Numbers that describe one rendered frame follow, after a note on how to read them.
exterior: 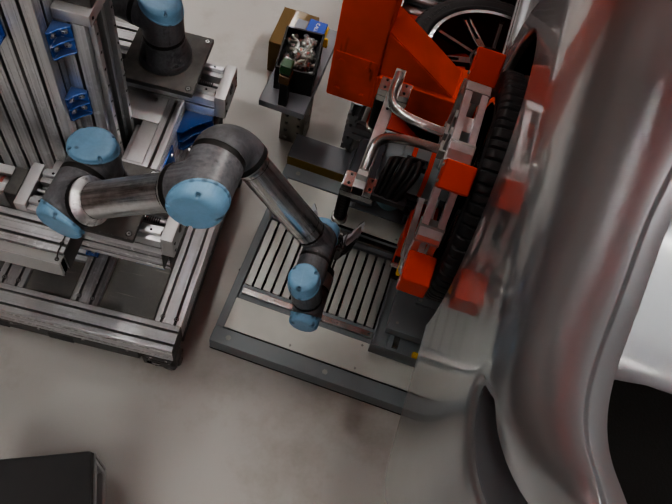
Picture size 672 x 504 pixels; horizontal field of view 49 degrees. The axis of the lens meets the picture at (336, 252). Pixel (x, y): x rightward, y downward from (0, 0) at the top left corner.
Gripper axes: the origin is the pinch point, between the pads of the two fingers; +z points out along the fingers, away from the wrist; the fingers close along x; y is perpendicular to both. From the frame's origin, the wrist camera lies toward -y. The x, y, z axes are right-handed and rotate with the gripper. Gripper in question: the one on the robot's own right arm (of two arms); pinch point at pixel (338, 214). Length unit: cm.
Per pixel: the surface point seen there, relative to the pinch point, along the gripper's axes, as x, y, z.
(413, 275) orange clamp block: -22.1, 9.6, -15.4
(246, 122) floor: 44, -85, 80
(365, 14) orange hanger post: 12, 10, 63
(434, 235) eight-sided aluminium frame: -22.9, 18.2, -7.6
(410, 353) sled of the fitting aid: -43, -63, -4
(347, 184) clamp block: 1.1, 14.0, 0.5
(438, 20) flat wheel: -15, -29, 116
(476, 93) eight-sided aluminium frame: -21.4, 33.1, 26.8
